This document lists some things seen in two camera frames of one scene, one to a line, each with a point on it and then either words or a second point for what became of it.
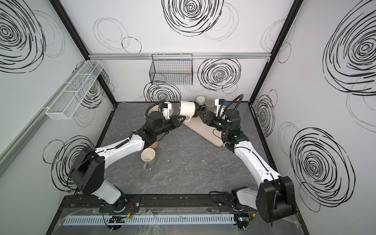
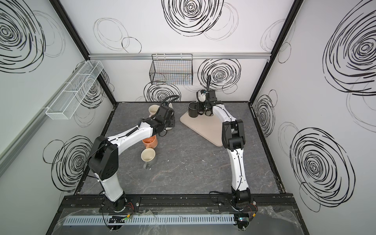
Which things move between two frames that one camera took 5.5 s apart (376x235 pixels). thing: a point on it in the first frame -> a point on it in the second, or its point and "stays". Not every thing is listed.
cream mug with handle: x=148 y=155 stays
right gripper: x=208 y=118 -> x=204 y=108
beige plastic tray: x=210 y=134 stays
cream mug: x=154 y=110 stays
